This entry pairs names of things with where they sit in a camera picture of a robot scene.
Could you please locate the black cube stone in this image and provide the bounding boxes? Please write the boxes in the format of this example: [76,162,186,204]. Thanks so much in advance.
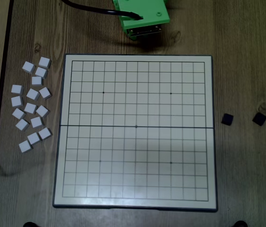
[252,112,266,127]
[221,113,234,126]

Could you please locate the white grid go board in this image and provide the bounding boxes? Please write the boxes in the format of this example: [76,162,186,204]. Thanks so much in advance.
[52,53,218,212]

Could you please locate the white cube stone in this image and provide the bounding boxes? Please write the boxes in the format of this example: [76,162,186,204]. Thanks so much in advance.
[10,84,25,95]
[35,105,50,118]
[18,140,34,154]
[38,87,53,100]
[34,66,49,79]
[38,56,52,69]
[38,127,53,140]
[15,118,30,132]
[30,116,44,129]
[31,76,44,86]
[26,88,41,101]
[10,95,25,107]
[24,102,38,115]
[21,61,36,74]
[11,107,27,121]
[26,132,42,146]

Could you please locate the green wrist camera box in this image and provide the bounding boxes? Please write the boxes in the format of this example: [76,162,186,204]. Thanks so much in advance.
[112,0,171,41]

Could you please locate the thick black camera cable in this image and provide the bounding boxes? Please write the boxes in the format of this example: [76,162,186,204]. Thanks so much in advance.
[60,0,145,21]

